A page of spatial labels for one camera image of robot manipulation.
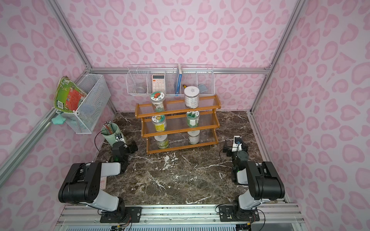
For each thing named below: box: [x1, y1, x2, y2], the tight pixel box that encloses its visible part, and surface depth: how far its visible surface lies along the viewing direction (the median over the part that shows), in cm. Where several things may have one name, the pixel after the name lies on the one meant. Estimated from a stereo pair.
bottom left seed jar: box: [153, 134, 170, 150], surface depth 92 cm
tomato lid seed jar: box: [150, 91, 165, 113], surface depth 78 cm
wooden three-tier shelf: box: [134, 94, 222, 155], surface depth 92 cm
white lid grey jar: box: [184, 85, 200, 109], surface depth 79 cm
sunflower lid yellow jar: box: [151, 114, 167, 133], surface depth 87 cm
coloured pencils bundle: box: [102, 119, 114, 135], surface depth 92 cm
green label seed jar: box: [186, 110, 200, 128], surface depth 88 cm
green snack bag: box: [54, 76, 87, 113], surface depth 73 cm
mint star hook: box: [51, 114, 67, 125], surface depth 64 cm
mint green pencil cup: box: [101, 122, 127, 147], surface depth 93 cm
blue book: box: [173, 63, 183, 95], surface depth 88 cm
